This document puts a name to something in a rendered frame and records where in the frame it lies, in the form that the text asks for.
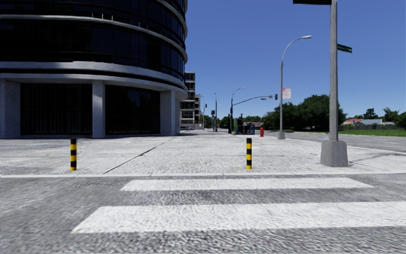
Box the white low building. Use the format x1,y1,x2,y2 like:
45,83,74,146
342,118,396,126

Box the dark glass tower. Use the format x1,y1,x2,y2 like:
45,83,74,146
0,0,189,139

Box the trees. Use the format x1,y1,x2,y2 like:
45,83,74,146
200,94,406,132

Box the yellow black striped post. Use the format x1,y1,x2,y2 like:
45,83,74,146
246,137,253,170
70,137,78,172

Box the black bus shelter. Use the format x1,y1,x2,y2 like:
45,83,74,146
237,121,256,135

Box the pale concrete building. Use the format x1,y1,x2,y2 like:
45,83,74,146
180,71,202,131

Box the sign on a post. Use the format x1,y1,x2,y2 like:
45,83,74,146
292,0,353,168

